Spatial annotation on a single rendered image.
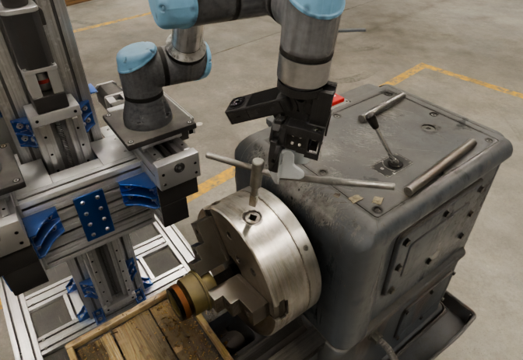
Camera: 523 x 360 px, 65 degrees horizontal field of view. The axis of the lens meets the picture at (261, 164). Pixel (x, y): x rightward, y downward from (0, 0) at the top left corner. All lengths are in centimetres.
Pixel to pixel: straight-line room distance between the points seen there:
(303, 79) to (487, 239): 235
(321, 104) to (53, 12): 91
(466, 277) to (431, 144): 154
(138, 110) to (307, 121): 74
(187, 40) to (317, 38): 66
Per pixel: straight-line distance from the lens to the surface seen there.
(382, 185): 70
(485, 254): 272
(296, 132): 62
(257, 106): 62
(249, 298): 86
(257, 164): 72
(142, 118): 127
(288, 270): 83
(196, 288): 88
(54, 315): 212
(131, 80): 123
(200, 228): 89
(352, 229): 82
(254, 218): 85
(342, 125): 110
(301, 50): 55
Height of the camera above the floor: 182
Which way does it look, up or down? 37 degrees down
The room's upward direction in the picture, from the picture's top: straight up
